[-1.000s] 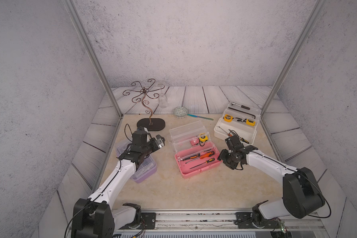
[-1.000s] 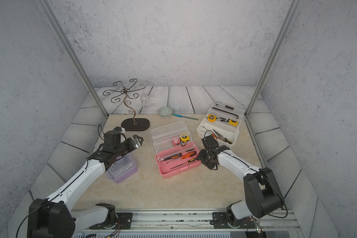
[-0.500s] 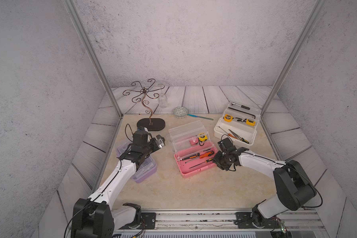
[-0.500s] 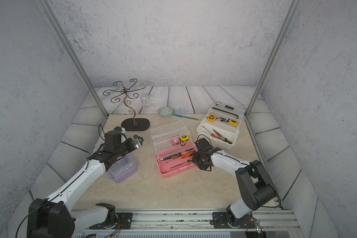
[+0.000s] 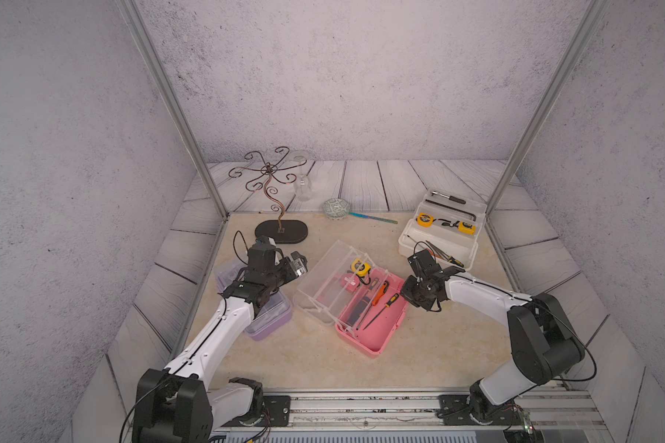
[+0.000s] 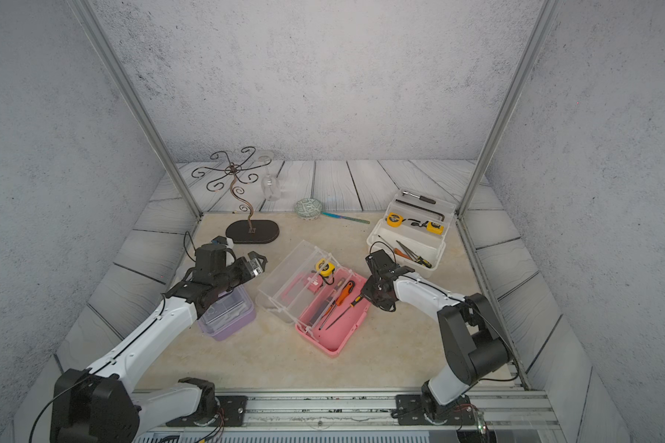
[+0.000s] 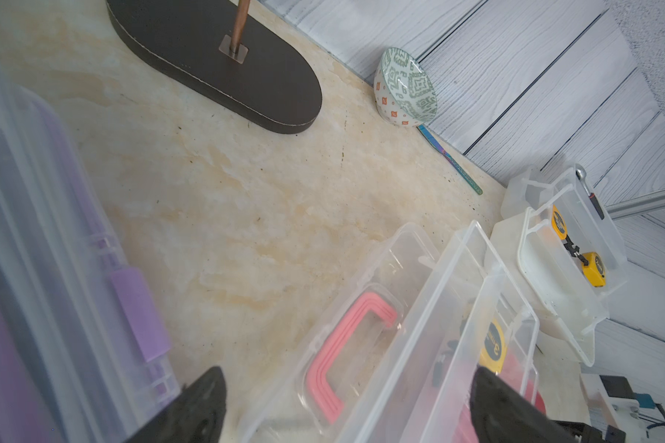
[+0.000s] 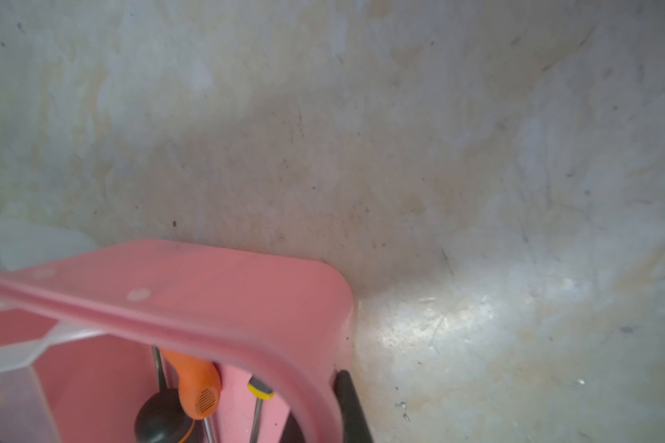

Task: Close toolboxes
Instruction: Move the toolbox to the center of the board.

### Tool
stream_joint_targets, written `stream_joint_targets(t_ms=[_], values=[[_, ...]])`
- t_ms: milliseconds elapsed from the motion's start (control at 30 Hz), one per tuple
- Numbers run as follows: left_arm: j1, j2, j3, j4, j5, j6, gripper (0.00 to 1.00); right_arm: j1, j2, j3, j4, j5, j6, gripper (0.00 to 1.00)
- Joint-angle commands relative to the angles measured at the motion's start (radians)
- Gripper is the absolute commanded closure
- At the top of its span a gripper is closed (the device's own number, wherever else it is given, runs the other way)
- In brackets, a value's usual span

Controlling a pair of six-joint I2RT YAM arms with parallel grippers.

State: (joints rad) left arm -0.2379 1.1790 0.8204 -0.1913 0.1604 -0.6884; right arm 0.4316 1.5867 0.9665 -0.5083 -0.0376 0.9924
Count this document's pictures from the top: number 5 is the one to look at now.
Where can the left aluminium frame post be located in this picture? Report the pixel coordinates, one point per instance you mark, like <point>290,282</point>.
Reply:
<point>147,49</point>

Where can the aluminium frame post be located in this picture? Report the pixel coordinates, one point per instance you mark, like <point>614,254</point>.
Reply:
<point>587,26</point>
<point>147,49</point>

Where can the orange handle screwdriver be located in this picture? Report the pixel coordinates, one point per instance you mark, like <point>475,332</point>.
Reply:
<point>375,300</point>

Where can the pink toolbox with clear lid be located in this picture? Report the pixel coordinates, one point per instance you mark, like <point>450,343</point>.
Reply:
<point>320,296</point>

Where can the right aluminium frame post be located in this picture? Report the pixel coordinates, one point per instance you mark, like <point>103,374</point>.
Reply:
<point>587,26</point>

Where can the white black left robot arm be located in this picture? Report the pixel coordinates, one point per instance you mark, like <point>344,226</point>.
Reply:
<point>175,404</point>

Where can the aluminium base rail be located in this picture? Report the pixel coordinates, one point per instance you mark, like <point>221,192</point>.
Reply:
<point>549,414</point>

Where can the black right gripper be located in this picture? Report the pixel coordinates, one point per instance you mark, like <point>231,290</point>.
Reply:
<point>405,293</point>

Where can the small yellow black screwdriver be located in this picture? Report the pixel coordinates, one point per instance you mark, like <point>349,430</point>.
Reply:
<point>388,304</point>

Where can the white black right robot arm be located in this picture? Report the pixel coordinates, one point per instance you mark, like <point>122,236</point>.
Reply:
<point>543,342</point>

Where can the yellow tape measure pink box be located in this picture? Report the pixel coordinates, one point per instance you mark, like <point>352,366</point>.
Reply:
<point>360,268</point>

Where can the clear glass bottle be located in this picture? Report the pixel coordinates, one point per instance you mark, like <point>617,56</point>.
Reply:
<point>304,162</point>

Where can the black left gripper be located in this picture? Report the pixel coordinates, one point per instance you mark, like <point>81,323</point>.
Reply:
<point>287,268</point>

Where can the pliers in white box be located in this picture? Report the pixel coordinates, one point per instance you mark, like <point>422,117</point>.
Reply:
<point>438,253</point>

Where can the yellow tape measure left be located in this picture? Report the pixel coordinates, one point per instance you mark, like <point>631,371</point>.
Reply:
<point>425,220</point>

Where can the black silver ratchet tool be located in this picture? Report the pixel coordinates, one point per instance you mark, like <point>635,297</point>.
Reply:
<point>448,197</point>

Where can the yellow tape measure right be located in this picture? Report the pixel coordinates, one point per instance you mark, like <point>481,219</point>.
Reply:
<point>467,228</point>

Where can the long black hex key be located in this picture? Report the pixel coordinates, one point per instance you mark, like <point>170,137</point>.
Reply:
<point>469,215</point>

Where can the white open toolbox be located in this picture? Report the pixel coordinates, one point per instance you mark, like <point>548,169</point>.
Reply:
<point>444,231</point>

